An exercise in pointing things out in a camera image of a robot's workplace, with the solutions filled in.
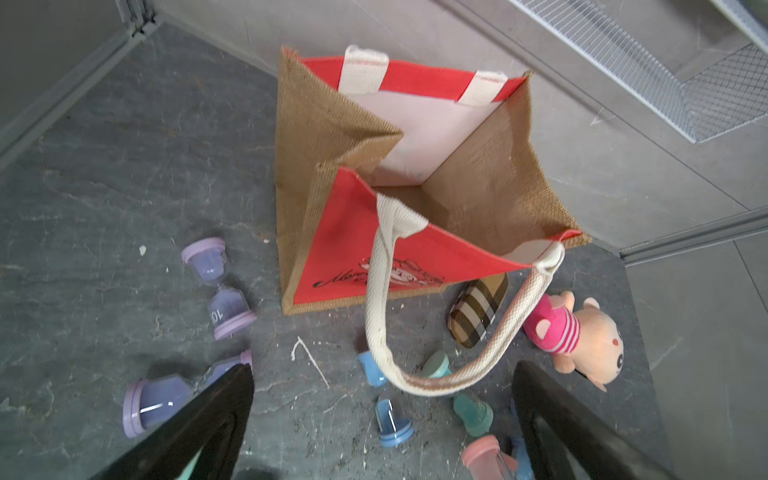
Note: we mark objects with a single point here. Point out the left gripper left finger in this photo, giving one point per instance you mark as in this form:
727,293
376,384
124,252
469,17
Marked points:
202,441

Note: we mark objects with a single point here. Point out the plaid glasses case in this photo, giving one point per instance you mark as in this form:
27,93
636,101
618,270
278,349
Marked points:
475,309

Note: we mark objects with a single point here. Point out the red burlap canvas bag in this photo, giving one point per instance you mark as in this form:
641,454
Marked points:
395,180

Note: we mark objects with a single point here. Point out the purple hourglass near bag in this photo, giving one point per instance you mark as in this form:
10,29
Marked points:
228,309

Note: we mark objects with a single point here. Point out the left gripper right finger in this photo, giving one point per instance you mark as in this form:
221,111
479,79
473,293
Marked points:
557,427

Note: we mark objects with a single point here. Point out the green hourglass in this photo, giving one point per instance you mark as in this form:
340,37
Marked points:
475,414

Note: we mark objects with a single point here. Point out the pink plush pig doll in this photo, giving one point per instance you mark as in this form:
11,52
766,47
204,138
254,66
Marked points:
584,340

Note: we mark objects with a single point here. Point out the pink hourglass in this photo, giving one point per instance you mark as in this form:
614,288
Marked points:
485,460

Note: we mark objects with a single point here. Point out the purple hourglass lying left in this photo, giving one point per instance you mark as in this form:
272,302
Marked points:
148,403

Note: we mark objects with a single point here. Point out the blue hourglass centre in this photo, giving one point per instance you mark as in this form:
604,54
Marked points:
394,423

